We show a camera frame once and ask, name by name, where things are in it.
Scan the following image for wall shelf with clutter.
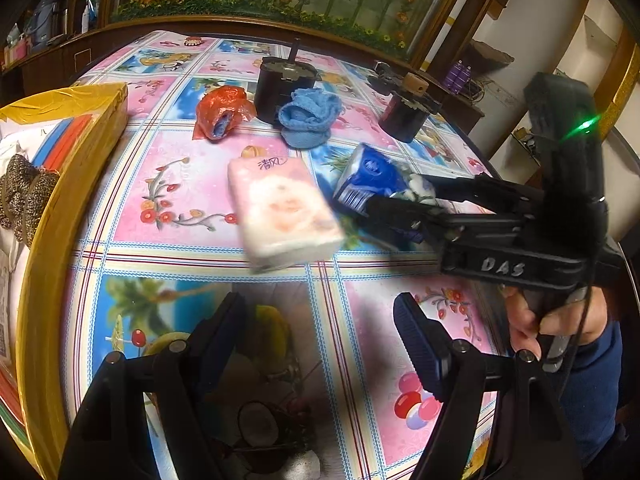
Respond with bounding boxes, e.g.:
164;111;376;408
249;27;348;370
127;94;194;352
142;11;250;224
512;127;542;157

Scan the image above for yellow taped cardboard box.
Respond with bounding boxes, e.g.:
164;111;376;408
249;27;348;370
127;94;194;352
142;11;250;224
0;82;128;480

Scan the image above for small black metal object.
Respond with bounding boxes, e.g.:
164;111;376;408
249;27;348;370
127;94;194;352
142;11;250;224
367;60;403;95

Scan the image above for black cylinder with metal shaft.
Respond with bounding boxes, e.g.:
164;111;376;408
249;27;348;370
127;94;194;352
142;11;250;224
254;37;321;126

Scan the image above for white spray bottle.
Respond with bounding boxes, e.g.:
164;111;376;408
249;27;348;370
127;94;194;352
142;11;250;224
82;0;102;34

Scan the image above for person's right hand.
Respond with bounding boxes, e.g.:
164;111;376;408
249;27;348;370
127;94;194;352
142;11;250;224
505;287;609;361

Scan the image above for pink box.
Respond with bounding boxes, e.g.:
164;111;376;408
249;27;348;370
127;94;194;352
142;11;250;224
2;35;32;64

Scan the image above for orange plastic bag bundle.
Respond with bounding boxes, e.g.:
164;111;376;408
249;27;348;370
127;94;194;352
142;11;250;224
192;85;256;141

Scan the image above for pink tissue pack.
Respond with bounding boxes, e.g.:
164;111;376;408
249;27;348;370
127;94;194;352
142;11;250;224
227;155;346;273

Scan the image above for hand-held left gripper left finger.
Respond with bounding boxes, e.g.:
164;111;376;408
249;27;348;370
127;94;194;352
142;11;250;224
59;291;247;480

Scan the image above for white rolled paper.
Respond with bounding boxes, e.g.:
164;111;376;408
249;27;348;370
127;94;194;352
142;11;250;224
442;0;474;47

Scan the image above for black cylinder with wooden block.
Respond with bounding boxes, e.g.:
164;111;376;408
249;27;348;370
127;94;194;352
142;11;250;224
378;72;443;143

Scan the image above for person's right forearm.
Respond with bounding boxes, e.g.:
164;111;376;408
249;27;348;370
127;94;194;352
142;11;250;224
550;320;628;471

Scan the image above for blue knitted cloth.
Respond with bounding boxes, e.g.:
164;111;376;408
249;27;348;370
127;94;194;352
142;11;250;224
277;88;343;150

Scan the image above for speckled brown knitted bundle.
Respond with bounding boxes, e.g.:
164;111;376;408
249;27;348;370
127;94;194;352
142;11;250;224
0;154;61;246

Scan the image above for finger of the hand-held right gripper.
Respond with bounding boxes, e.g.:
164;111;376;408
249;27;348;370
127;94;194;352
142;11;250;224
412;172;545;221
365;195;467;255

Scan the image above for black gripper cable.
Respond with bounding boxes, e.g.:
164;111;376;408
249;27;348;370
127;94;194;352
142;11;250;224
562;255;601;411

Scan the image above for blue orange clip strips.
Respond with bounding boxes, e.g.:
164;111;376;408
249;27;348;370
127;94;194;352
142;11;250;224
30;115;94;171

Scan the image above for blue tissue packet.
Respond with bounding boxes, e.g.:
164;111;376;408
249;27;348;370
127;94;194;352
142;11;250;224
332;142;436;211

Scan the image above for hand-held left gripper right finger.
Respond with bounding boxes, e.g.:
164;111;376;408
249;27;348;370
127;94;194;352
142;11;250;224
393;292;583;480

